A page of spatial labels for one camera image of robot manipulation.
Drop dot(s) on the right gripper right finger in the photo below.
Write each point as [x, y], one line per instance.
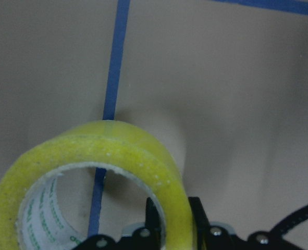
[202, 225]

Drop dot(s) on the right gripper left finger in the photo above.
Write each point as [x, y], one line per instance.
[152, 219]

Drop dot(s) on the yellow clear tape roll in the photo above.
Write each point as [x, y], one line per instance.
[29, 214]

